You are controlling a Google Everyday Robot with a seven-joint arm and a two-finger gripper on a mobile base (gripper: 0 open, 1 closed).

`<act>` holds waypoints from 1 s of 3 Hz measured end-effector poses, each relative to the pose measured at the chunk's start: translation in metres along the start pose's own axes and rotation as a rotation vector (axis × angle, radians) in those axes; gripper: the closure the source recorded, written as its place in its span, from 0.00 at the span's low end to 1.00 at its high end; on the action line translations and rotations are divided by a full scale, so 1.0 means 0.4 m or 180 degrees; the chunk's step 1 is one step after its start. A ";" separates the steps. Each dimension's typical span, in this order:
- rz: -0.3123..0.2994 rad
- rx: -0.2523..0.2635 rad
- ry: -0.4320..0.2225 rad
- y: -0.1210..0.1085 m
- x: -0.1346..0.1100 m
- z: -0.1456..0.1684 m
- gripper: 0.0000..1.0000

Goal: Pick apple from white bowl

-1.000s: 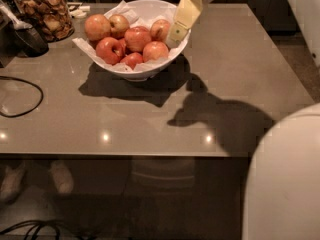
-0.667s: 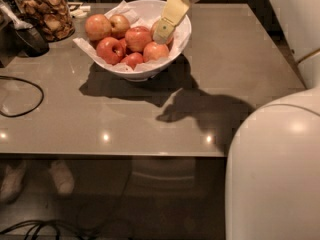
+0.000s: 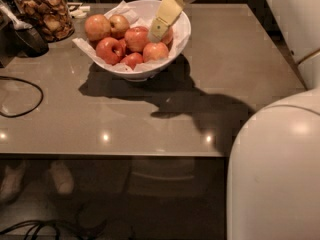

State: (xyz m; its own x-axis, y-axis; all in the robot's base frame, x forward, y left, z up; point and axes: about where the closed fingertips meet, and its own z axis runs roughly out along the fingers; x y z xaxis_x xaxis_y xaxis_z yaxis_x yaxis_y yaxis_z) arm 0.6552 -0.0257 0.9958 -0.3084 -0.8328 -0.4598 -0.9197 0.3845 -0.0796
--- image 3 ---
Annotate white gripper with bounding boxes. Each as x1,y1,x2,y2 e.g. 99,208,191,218
148,0,196,43

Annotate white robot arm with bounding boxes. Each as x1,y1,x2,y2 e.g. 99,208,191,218
156,0,320,240

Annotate white bowl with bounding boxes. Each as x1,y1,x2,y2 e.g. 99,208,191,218
87,0,192,83

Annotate pale apple back middle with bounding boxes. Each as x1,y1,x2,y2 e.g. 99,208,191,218
109,14,130,39

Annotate pale apple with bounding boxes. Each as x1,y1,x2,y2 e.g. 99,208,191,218
84,14,111,41
109,14,130,39

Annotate small red apple front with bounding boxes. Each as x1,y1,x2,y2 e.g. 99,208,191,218
121,52,143,70

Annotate pale apple far left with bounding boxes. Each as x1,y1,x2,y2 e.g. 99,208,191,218
84,14,111,41

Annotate small white items on table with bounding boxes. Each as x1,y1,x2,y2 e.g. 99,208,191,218
68,4,90,19

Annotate glass jar of dried chips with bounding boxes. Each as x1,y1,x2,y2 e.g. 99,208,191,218
14,0,74,42

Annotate white shoe right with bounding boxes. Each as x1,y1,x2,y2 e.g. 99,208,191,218
49,160,74,196

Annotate white shoe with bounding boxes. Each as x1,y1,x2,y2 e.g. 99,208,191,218
0,162,26,203
49,160,74,196

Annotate white shoe left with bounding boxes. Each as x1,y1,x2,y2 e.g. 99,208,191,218
0,162,26,203

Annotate black scoop with white handle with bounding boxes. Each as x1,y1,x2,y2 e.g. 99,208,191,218
0,1,49,57

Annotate black cable on table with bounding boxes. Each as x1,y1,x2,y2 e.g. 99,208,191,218
0,75,45,119

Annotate black cables on floor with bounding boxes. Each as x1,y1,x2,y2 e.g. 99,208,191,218
0,219,101,240

